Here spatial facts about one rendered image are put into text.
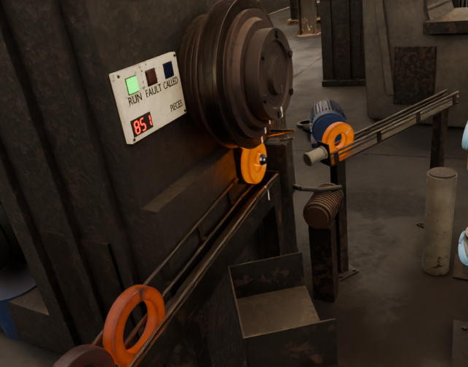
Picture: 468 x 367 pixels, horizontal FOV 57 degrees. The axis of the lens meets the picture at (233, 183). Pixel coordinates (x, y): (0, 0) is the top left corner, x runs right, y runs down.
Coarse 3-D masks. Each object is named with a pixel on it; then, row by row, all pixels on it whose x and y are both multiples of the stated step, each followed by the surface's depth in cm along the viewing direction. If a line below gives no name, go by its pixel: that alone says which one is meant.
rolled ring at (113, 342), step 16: (128, 288) 100; (144, 288) 101; (128, 304) 96; (160, 304) 107; (112, 320) 94; (160, 320) 108; (112, 336) 93; (144, 336) 106; (112, 352) 94; (128, 352) 98
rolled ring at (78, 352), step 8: (88, 344) 91; (72, 352) 86; (80, 352) 86; (88, 352) 88; (96, 352) 90; (104, 352) 92; (64, 360) 84; (72, 360) 84; (80, 360) 86; (88, 360) 88; (96, 360) 90; (104, 360) 92; (112, 360) 94
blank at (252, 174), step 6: (246, 150) 147; (252, 150) 147; (258, 150) 152; (264, 150) 156; (246, 156) 146; (252, 156) 147; (246, 162) 146; (252, 162) 148; (246, 168) 146; (252, 168) 148; (258, 168) 155; (264, 168) 158; (246, 174) 148; (252, 174) 148; (258, 174) 153; (246, 180) 150; (252, 180) 149; (258, 180) 154
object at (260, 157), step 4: (236, 152) 155; (240, 152) 154; (236, 156) 153; (240, 156) 153; (256, 156) 150; (260, 156) 149; (264, 156) 150; (236, 160) 154; (240, 160) 153; (256, 160) 150; (260, 160) 149; (264, 160) 149; (240, 164) 155; (256, 164) 151; (260, 164) 150; (264, 164) 150
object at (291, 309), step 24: (240, 264) 115; (264, 264) 116; (288, 264) 117; (240, 288) 118; (264, 288) 119; (288, 288) 120; (240, 312) 115; (264, 312) 114; (288, 312) 113; (312, 312) 112; (264, 336) 92; (288, 336) 93; (312, 336) 94; (264, 360) 95; (288, 360) 96; (312, 360) 97; (336, 360) 98
